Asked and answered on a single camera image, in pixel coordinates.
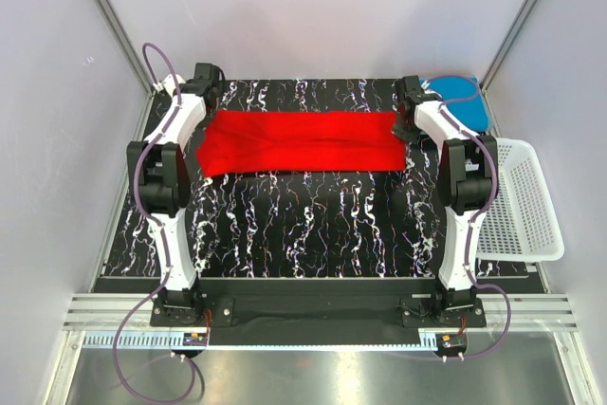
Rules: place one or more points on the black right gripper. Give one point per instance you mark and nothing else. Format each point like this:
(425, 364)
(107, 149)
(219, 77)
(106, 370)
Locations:
(401, 134)

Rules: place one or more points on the red t-shirt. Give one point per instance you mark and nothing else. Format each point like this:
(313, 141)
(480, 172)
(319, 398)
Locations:
(239, 142)

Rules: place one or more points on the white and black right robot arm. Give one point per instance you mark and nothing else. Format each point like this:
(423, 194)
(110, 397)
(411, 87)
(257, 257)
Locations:
(467, 185)

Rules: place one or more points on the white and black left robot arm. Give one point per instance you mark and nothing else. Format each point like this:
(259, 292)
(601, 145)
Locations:
(161, 187)

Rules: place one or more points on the folded blue t-shirt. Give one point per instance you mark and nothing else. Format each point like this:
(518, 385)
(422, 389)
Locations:
(464, 99)

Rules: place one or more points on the white plastic laundry basket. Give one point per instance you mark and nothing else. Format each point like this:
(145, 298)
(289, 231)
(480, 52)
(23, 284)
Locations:
(521, 224)

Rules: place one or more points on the right small connector box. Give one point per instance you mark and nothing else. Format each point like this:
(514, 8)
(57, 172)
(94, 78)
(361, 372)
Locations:
(452, 344)

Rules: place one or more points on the small connector box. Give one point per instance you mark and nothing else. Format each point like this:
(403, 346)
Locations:
(196, 339)
(452, 344)

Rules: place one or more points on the left small connector box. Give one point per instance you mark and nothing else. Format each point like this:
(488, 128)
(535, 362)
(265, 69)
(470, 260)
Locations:
(196, 339)

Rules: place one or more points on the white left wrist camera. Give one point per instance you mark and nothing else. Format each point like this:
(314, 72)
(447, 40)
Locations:
(169, 85)

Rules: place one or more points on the left aluminium corner post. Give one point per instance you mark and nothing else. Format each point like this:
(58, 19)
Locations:
(128, 50)

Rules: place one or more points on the aluminium corner post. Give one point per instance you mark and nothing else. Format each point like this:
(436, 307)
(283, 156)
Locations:
(512, 35)
(128, 50)

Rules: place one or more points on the right aluminium corner post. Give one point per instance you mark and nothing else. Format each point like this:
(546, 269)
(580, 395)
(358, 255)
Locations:
(512, 35)

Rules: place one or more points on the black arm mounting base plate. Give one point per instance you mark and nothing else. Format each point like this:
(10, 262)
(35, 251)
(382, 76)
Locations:
(319, 311)

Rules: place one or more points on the aluminium frame rail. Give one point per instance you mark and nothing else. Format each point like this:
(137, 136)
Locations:
(108, 320)

